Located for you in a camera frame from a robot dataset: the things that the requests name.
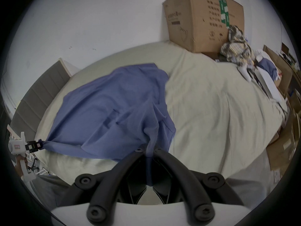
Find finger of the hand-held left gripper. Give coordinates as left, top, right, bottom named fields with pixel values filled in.
left=30, top=139, right=44, bottom=153

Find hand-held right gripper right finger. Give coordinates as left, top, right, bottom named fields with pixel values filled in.
left=153, top=148, right=226, bottom=221

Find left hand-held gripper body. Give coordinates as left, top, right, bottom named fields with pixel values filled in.
left=7, top=124, right=36, bottom=181

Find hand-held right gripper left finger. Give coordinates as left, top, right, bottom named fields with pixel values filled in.
left=74, top=148, right=147, bottom=223

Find blue shirt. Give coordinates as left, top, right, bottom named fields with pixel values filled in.
left=40, top=63, right=177, bottom=187

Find person's left hand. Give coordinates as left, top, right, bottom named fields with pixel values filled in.
left=14, top=155, right=28, bottom=180

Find person's legs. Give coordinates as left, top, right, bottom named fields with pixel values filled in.
left=31, top=174, right=269, bottom=211

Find grey padded headboard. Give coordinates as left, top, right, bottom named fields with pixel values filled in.
left=10, top=58, right=80, bottom=134

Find bed with beige sheet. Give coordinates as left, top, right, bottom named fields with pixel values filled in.
left=35, top=40, right=290, bottom=185

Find stack of flattened brown cartons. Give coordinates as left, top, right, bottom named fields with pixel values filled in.
left=266, top=89, right=301, bottom=185

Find small blue garment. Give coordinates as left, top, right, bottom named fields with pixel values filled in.
left=257, top=58, right=279, bottom=79

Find patterned bunched cloth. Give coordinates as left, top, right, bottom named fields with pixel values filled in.
left=220, top=24, right=257, bottom=66

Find large brown cardboard carton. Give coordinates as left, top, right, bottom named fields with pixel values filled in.
left=162, top=0, right=245, bottom=54

